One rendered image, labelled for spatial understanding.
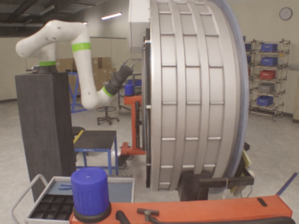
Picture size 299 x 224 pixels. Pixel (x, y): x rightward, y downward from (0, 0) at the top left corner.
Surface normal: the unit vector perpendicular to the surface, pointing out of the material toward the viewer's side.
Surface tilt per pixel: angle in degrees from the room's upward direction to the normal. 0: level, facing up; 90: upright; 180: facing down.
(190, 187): 90
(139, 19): 43
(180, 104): 84
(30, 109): 90
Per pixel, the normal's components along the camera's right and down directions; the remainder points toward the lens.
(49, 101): -0.15, 0.24
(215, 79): 0.03, -0.04
